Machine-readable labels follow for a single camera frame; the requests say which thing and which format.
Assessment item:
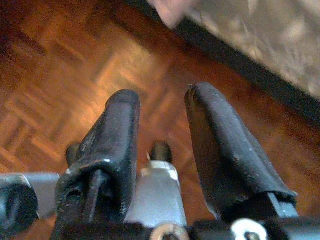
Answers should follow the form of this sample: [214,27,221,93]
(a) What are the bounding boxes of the silver right robot leg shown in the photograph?
[124,141,188,227]

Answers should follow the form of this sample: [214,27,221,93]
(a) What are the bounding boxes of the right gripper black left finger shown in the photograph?
[53,89,141,226]

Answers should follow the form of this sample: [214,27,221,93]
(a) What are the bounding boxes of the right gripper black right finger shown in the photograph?
[184,82,300,222]

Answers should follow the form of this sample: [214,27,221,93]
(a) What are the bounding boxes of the bed with grey floral sheet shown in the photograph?
[147,0,320,126]

